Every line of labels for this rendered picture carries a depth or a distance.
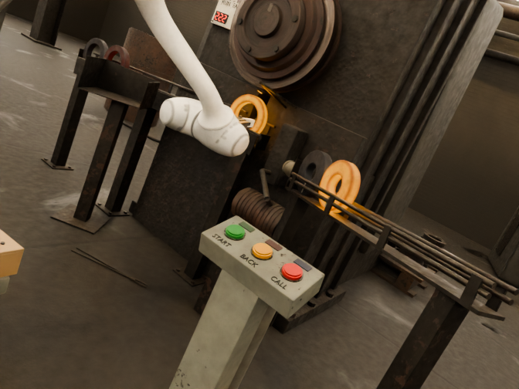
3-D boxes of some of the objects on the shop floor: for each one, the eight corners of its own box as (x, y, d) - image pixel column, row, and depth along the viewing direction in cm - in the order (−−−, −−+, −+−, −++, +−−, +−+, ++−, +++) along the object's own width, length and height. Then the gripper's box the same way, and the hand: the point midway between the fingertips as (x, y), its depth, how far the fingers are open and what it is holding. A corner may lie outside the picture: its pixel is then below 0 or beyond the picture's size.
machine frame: (210, 208, 284) (320, -56, 242) (343, 299, 233) (513, -15, 191) (124, 211, 222) (253, -144, 180) (279, 336, 171) (510, -116, 129)
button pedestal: (153, 418, 109) (243, 214, 94) (216, 492, 98) (330, 272, 83) (101, 450, 96) (198, 217, 81) (168, 539, 84) (294, 286, 70)
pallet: (279, 213, 345) (302, 165, 334) (322, 211, 412) (341, 172, 402) (412, 298, 284) (444, 243, 274) (435, 280, 352) (463, 235, 342)
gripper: (195, 121, 145) (237, 126, 164) (222, 136, 138) (262, 139, 158) (202, 100, 142) (243, 107, 162) (229, 114, 136) (269, 120, 156)
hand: (247, 122), depth 157 cm, fingers closed
